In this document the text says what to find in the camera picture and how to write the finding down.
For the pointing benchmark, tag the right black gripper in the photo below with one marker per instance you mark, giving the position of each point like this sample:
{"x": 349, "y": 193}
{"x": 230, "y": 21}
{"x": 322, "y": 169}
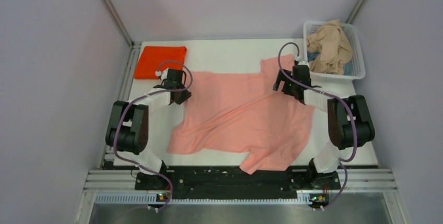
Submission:
{"x": 282, "y": 78}

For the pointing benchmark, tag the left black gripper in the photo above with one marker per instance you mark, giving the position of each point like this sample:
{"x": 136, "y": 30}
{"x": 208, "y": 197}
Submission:
{"x": 186, "y": 95}

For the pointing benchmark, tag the pink t shirt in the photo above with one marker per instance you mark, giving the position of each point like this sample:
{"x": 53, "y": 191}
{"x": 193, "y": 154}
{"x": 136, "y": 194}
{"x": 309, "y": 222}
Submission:
{"x": 241, "y": 113}

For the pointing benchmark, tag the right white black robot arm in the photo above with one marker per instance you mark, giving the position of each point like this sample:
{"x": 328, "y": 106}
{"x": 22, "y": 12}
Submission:
{"x": 349, "y": 122}

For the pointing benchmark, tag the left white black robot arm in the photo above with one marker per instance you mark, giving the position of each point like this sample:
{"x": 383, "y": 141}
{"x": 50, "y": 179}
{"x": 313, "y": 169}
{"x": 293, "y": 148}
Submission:
{"x": 140, "y": 156}

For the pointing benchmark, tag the folded orange t shirt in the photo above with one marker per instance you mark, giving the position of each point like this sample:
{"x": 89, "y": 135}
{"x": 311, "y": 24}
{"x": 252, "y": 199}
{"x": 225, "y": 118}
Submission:
{"x": 154, "y": 58}

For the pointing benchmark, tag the blue garment in basket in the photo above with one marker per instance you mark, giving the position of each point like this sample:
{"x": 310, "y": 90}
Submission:
{"x": 312, "y": 56}

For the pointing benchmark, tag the beige crumpled t shirt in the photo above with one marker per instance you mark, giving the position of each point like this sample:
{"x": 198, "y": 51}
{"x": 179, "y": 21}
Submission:
{"x": 332, "y": 46}

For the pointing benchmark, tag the white plastic basket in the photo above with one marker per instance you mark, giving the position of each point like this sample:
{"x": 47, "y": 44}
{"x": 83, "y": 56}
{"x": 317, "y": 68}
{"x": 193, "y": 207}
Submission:
{"x": 355, "y": 69}

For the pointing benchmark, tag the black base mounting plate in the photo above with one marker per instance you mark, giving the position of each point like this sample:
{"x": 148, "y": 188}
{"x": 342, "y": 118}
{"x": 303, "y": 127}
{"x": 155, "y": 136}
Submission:
{"x": 230, "y": 182}

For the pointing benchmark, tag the right controller board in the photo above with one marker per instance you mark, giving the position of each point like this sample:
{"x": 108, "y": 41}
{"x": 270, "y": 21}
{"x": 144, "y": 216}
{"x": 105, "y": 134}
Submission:
{"x": 319, "y": 199}

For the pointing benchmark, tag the controller board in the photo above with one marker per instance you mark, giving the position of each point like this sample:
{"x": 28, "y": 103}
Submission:
{"x": 162, "y": 197}
{"x": 319, "y": 199}

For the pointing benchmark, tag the left controller board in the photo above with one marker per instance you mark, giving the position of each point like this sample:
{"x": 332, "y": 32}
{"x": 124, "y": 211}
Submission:
{"x": 162, "y": 197}

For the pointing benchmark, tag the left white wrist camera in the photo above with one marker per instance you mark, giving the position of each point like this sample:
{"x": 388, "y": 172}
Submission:
{"x": 162, "y": 74}

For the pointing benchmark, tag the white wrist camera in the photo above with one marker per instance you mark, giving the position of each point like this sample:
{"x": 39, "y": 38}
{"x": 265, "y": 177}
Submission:
{"x": 162, "y": 74}
{"x": 303, "y": 63}

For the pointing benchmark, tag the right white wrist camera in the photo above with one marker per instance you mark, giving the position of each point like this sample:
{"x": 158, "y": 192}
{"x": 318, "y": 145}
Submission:
{"x": 303, "y": 63}

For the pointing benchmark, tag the left aluminium frame rail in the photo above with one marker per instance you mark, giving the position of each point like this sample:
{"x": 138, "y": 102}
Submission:
{"x": 117, "y": 135}

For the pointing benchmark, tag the aluminium frame rail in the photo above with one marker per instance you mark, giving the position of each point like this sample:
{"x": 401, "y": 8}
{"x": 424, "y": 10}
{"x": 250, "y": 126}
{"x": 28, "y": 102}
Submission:
{"x": 117, "y": 135}
{"x": 118, "y": 186}

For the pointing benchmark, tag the left corner aluminium post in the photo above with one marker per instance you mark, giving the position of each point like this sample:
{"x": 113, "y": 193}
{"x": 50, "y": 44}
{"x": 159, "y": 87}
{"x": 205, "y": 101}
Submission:
{"x": 109, "y": 6}

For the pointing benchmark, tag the aluminium frame rail front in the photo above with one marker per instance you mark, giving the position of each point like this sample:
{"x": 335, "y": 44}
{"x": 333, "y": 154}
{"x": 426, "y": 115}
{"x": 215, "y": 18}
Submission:
{"x": 118, "y": 186}

